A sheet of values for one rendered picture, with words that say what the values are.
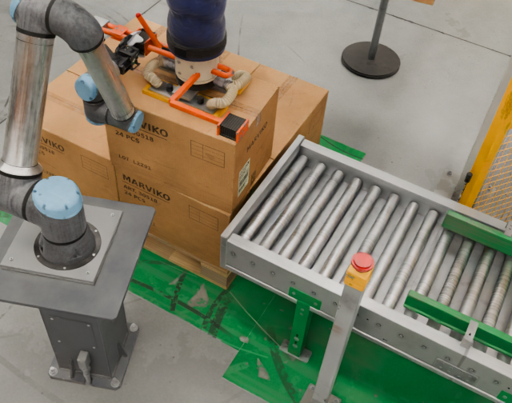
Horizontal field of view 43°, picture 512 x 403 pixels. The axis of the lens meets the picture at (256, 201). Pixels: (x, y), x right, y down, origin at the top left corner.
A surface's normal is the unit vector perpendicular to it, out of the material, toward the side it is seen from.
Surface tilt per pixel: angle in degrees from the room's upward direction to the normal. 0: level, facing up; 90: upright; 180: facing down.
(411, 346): 90
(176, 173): 90
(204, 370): 0
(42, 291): 0
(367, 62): 0
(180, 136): 90
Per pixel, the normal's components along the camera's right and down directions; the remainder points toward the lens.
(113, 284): 0.06, -0.66
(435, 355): -0.48, 0.63
